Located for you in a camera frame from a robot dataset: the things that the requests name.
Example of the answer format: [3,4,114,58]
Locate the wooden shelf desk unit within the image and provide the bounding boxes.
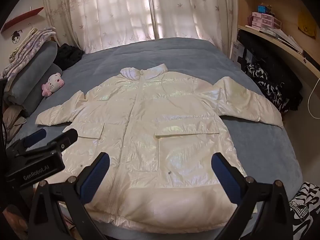
[229,0,320,90]

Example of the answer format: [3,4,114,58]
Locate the black white striped cloth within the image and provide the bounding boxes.
[289,182,320,234]

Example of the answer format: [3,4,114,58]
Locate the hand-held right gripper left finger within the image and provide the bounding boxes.
[26,152,110,240]

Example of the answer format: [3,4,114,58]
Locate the stack of papers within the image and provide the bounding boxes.
[260,27,304,53]

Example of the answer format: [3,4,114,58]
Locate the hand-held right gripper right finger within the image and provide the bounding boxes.
[211,152,294,240]

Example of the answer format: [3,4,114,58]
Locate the white shiny puffer jacket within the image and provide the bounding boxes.
[35,64,284,227]

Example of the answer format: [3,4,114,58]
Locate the white cable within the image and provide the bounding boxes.
[308,76,320,119]

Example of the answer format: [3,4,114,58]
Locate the blue toy box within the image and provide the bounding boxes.
[257,4,274,15]

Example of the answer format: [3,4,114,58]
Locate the purple floral folded blanket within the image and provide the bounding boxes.
[0,27,57,79]

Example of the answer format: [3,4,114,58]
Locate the blue plush bed blanket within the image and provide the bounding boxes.
[5,37,304,240]

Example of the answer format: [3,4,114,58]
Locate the red wall shelf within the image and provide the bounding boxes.
[0,7,44,33]

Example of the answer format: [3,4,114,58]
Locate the pink drawer organiser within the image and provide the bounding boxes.
[251,12,282,30]

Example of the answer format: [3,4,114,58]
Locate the cream folded sheet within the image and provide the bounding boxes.
[8,28,38,63]

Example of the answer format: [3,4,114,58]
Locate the pink white cat plush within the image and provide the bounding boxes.
[41,72,65,97]

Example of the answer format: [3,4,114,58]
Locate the white printed box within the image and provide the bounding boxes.
[230,41,247,64]

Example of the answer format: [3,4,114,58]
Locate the black bag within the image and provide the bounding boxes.
[237,29,304,110]

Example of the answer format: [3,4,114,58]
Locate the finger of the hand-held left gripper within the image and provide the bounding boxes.
[19,129,78,161]
[6,129,47,155]

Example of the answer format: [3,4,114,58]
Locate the white floral curtain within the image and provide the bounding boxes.
[147,0,238,55]
[42,0,157,54]

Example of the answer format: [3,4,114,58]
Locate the beige crumpled cloth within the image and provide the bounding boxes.
[0,105,27,143]

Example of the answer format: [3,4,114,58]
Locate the yellow paper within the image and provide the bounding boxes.
[299,6,317,37]

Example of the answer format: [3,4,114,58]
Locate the black white patterned cloth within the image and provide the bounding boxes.
[244,62,290,113]

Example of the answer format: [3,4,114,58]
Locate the black fuzzy cloth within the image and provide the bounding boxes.
[54,43,85,71]

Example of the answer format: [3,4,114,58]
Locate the face wall sticker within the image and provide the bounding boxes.
[11,29,23,44]

